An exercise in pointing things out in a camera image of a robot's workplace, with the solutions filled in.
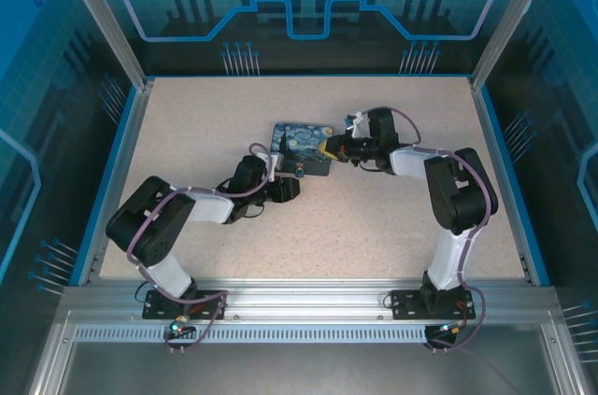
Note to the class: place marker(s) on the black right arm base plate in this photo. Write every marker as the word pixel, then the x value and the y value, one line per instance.
pixel 406 305

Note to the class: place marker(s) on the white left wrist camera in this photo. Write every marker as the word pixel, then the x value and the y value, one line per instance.
pixel 274 164

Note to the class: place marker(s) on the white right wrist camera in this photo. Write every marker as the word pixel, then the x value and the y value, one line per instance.
pixel 356 123

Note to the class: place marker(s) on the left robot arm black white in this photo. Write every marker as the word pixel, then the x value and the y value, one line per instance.
pixel 149 227

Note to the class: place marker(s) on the aluminium front rail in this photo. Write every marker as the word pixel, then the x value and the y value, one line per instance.
pixel 303 294

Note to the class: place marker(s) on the aluminium upright post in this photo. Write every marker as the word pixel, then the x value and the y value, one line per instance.
pixel 511 21
pixel 107 21

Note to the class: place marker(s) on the small LED circuit board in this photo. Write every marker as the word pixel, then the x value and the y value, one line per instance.
pixel 178 327
pixel 449 329

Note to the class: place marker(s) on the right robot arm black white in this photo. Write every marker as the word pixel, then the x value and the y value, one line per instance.
pixel 460 194

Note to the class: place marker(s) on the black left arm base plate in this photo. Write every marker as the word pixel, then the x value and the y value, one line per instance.
pixel 210 306

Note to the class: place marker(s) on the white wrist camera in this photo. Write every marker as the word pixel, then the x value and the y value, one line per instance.
pixel 274 164
pixel 356 123

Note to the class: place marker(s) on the grey metal panel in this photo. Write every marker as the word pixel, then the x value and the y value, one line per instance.
pixel 303 369

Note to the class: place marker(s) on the starry night print tin box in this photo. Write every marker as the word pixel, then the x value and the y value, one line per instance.
pixel 303 143

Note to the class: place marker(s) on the aluminium side rail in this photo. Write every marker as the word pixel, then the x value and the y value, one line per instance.
pixel 128 147
pixel 486 133

